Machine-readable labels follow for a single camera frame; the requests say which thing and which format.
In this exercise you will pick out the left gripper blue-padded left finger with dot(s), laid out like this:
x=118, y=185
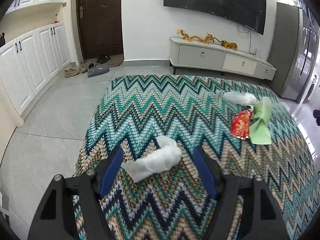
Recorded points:
x=55, y=218

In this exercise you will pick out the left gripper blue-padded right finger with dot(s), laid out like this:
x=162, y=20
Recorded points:
x=261, y=216

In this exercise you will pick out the green paper sheet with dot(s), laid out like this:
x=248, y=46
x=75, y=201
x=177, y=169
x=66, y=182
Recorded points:
x=259, y=133

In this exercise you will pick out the red snack wrapper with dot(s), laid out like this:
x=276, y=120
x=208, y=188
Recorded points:
x=240, y=125

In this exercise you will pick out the white plastic wrap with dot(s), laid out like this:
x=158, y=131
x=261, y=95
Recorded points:
x=159, y=161

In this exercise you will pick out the clear plastic bag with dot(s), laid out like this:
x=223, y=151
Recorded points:
x=243, y=99

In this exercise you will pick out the zigzag patterned blanket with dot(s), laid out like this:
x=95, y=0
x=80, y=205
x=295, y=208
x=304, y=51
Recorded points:
x=135, y=110

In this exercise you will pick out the beige shoe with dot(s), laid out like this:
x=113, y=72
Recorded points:
x=71, y=72

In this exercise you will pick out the grey slipper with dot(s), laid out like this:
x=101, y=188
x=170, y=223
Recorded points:
x=96, y=70

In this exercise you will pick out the white shoe cabinet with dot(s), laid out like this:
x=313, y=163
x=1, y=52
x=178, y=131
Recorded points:
x=31, y=60

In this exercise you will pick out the grey refrigerator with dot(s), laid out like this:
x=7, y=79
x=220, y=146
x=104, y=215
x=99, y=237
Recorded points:
x=293, y=51

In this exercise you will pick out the golden tiger figurine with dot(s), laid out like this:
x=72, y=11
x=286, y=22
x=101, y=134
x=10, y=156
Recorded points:
x=229, y=45

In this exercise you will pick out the golden dragon figurine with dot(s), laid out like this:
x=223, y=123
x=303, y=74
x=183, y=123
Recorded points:
x=208, y=37

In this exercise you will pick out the white TV cabinet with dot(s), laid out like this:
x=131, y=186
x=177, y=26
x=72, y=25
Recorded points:
x=185, y=54

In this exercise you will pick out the dark brown door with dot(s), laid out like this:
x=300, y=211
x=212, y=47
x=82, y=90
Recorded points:
x=100, y=27

